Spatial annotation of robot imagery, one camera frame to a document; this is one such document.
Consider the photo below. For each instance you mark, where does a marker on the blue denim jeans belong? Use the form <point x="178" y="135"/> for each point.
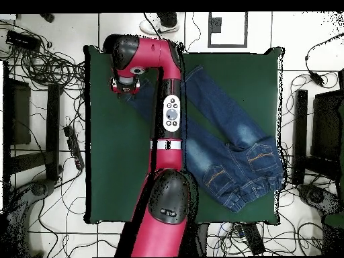
<point x="228" y="166"/>

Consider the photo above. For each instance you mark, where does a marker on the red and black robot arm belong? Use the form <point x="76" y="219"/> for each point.
<point x="161" y="236"/>

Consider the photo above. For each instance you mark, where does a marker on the dark green table cloth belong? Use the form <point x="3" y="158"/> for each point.
<point x="121" y="161"/>

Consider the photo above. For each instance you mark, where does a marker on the black power strip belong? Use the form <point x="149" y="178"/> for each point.
<point x="74" y="146"/>

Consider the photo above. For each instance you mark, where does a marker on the person's foot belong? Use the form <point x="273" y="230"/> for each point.
<point x="168" y="21"/>

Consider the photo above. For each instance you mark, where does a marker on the black stand bar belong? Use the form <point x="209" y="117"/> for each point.
<point x="52" y="129"/>
<point x="300" y="129"/>

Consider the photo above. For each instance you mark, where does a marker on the small black curved object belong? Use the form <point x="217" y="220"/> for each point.
<point x="47" y="17"/>

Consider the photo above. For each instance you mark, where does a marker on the small dark grey square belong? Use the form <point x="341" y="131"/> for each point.
<point x="215" y="25"/>

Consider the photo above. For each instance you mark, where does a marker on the black power adapter box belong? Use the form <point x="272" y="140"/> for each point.
<point x="22" y="40"/>

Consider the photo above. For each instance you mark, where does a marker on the dark grey stand foot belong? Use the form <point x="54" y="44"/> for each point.
<point x="39" y="189"/>
<point x="314" y="194"/>

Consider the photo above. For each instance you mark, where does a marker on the black bar device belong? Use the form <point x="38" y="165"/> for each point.
<point x="254" y="239"/>

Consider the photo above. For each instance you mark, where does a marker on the dark green fabric piece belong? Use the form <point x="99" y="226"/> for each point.
<point x="334" y="220"/>

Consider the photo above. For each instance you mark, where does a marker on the grey square frame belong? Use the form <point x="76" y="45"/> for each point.
<point x="228" y="45"/>

